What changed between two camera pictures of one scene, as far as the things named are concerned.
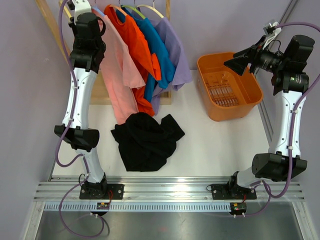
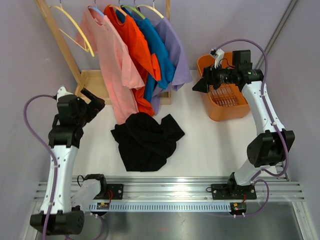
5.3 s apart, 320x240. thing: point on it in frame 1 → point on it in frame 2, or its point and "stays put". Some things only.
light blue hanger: (97, 9) stays put
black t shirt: (145, 143) stays put
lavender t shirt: (181, 74) stays put
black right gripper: (239, 64) → (209, 73)
